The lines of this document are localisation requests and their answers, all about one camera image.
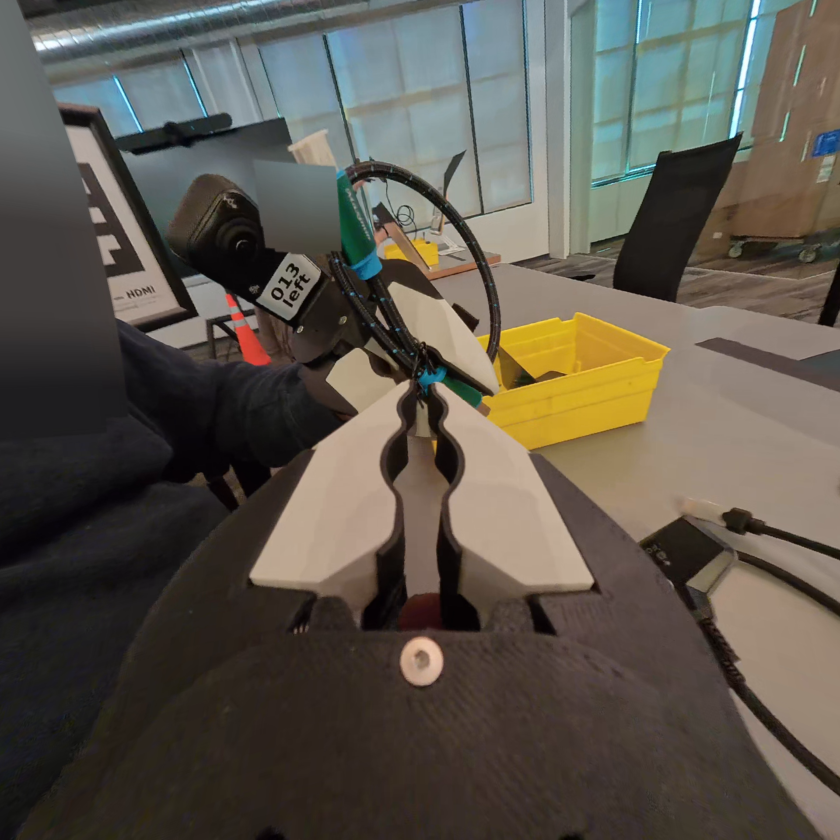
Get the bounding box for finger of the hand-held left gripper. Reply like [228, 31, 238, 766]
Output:
[325, 346, 403, 416]
[392, 281, 501, 396]

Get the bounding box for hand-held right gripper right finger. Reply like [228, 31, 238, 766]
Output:
[427, 384, 596, 632]

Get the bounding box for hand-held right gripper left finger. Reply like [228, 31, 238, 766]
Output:
[248, 382, 421, 630]

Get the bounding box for blue-flecked HDMI cable green plugs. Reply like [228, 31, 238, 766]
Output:
[287, 130, 506, 421]

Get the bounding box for yellow plastic bin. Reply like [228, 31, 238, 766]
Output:
[476, 313, 672, 452]
[384, 239, 439, 266]

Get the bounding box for black HDMI switch box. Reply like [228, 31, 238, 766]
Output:
[640, 515, 739, 595]

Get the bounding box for person's left forearm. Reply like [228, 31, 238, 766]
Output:
[118, 322, 358, 483]

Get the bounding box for large black screen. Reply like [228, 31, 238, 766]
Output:
[115, 117, 293, 231]

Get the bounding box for black framed marker sign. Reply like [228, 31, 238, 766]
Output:
[56, 105, 198, 332]

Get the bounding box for orange traffic cone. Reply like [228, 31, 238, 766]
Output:
[225, 292, 271, 367]

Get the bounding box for person's dark sweater torso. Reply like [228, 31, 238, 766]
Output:
[0, 420, 237, 808]

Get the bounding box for dark chair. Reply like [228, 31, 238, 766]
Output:
[613, 131, 744, 303]

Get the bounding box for cardboard box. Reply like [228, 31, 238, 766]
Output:
[696, 0, 840, 260]

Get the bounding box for black camera bar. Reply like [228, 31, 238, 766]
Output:
[164, 113, 234, 140]

